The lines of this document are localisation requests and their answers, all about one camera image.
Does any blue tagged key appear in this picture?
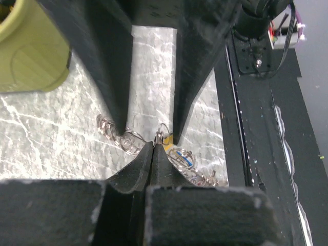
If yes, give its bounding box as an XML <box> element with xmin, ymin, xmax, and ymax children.
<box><xmin>176</xmin><ymin>151</ymin><xmax>193</xmax><ymax>167</ymax></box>

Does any yellow tagged key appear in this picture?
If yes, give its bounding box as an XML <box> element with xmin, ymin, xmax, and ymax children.
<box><xmin>154</xmin><ymin>123</ymin><xmax>174</xmax><ymax>152</ymax></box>

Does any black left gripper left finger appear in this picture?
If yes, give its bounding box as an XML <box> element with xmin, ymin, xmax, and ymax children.
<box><xmin>1</xmin><ymin>142</ymin><xmax>154</xmax><ymax>245</ymax></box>

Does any olive green plastic bin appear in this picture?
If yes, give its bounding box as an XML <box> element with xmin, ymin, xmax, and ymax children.
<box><xmin>1</xmin><ymin>1</ymin><xmax>71</xmax><ymax>93</ymax></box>

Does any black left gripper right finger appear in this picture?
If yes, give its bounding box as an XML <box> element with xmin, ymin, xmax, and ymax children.
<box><xmin>145</xmin><ymin>143</ymin><xmax>285</xmax><ymax>246</ymax></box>

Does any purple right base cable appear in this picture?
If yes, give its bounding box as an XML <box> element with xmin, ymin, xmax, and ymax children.
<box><xmin>289</xmin><ymin>0</ymin><xmax>307</xmax><ymax>49</ymax></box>

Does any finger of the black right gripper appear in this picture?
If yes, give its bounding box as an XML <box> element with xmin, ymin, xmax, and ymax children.
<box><xmin>38</xmin><ymin>0</ymin><xmax>132</xmax><ymax>135</ymax></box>
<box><xmin>173</xmin><ymin>1</ymin><xmax>241</xmax><ymax>144</ymax></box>

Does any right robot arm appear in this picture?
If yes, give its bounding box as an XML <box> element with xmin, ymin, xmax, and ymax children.
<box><xmin>39</xmin><ymin>1</ymin><xmax>294</xmax><ymax>144</ymax></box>

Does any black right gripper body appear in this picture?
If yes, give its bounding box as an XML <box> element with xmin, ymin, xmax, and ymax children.
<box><xmin>129</xmin><ymin>0</ymin><xmax>183</xmax><ymax>29</ymax></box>

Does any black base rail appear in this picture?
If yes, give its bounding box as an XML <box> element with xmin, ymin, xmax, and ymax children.
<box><xmin>214</xmin><ymin>33</ymin><xmax>327</xmax><ymax>245</ymax></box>

